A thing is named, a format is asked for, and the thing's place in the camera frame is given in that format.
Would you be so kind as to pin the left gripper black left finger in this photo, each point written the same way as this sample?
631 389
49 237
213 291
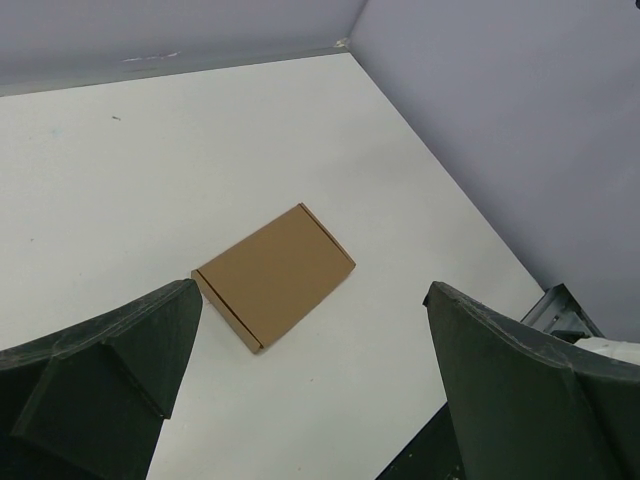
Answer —
89 401

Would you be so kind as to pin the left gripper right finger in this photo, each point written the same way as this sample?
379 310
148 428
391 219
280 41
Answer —
527 405

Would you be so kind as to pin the brown cardboard box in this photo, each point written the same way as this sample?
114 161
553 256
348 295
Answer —
264 285

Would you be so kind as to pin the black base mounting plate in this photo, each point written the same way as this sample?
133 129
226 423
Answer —
434 453

